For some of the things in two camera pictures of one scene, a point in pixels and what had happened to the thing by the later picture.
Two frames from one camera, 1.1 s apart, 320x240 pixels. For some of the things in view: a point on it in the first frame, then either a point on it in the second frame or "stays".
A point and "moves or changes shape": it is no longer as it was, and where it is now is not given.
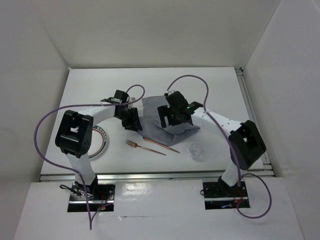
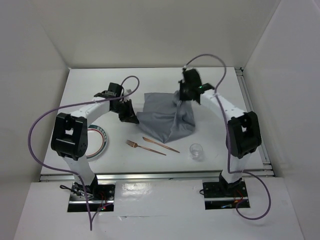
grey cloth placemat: [152, 127] moves or changes shape
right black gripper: [164, 111] to [182, 96]
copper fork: [135, 145] stays
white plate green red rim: [98, 142] stays
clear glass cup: [195, 151] stays
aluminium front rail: [72, 177] stays
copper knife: [150, 140] stays
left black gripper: [134, 122] to [125, 117]
